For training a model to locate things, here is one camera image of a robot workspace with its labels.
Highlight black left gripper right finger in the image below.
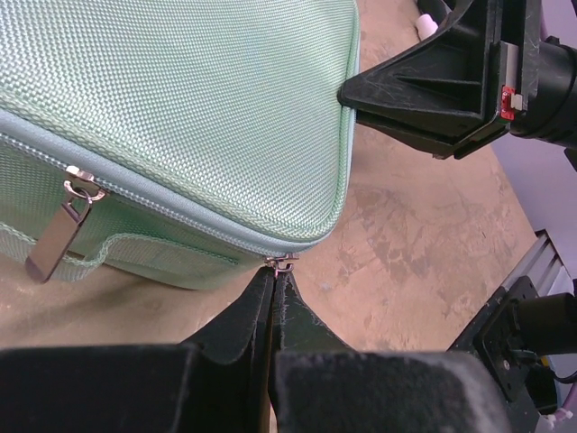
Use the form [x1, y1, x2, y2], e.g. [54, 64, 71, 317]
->
[269, 273, 511, 432]

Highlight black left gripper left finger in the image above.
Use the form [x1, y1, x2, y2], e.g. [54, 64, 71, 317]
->
[1, 267, 274, 432]

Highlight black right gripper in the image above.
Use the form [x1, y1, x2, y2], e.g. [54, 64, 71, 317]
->
[338, 1, 576, 159]

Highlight mint green medicine case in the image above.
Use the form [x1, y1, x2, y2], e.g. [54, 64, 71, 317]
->
[1, 1, 360, 290]

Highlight white microphone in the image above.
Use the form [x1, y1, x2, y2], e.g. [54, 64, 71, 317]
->
[415, 14, 438, 41]

